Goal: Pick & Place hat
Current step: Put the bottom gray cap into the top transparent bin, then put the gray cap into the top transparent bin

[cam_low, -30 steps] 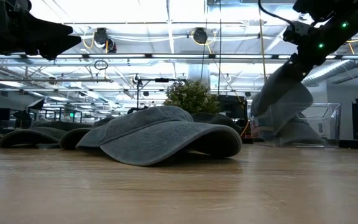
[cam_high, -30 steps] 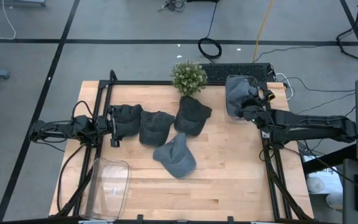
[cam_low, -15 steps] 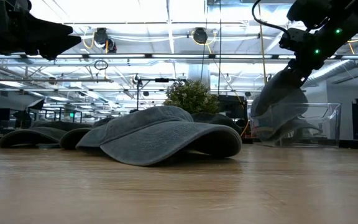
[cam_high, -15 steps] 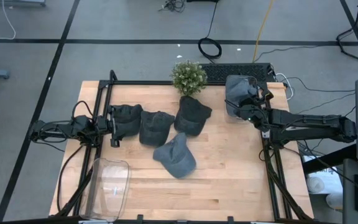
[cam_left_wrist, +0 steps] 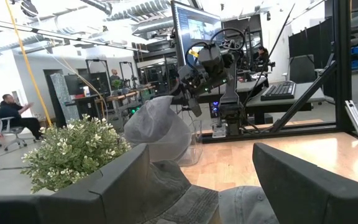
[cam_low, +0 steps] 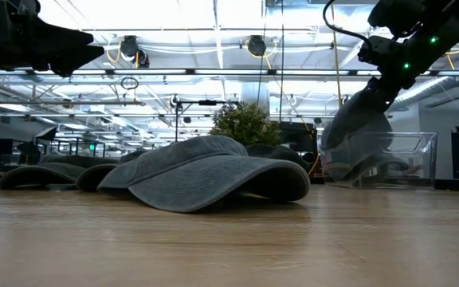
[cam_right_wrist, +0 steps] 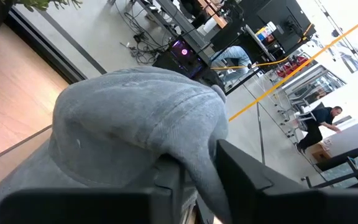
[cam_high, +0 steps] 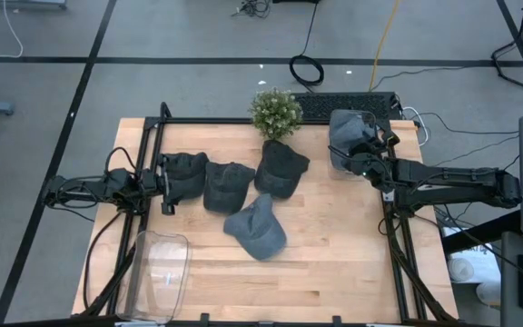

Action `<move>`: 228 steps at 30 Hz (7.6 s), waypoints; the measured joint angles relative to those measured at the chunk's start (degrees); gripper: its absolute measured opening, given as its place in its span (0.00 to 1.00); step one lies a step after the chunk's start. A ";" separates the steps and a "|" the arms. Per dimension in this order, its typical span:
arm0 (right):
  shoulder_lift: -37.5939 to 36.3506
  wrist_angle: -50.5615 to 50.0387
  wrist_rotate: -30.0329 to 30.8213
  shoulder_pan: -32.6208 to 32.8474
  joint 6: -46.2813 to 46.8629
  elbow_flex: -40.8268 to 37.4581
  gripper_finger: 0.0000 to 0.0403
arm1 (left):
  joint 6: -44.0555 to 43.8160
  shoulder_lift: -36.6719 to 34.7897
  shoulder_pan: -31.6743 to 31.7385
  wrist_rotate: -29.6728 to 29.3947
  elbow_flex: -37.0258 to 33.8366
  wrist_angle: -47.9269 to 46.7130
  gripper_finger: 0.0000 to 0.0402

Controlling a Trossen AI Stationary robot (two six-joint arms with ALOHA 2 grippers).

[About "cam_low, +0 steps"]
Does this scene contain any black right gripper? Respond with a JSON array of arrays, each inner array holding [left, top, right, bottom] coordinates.
[[359, 34, 426, 113]]

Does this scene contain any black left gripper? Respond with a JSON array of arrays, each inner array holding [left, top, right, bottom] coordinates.
[[0, 0, 105, 77]]

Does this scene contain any grey denim baseball cap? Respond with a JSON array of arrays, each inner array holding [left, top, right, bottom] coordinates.
[[320, 89, 410, 185], [96, 135, 312, 214]]

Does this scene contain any clear plastic bin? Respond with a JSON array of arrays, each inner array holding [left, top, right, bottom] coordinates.
[[319, 131, 439, 190]]

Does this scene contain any green artificial plant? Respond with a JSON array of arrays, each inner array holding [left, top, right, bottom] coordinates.
[[209, 101, 283, 147]]

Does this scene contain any ceiling light strip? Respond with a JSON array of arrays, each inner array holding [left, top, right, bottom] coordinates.
[[33, 68, 459, 78]]

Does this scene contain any yellow hanging cable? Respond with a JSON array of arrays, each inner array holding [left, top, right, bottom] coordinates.
[[330, 3, 343, 109]]

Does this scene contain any black ceiling cable reel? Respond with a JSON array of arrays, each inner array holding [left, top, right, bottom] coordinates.
[[119, 34, 151, 69], [247, 34, 268, 57]]

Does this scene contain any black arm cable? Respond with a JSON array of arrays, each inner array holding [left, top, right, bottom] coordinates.
[[322, 0, 374, 49]]

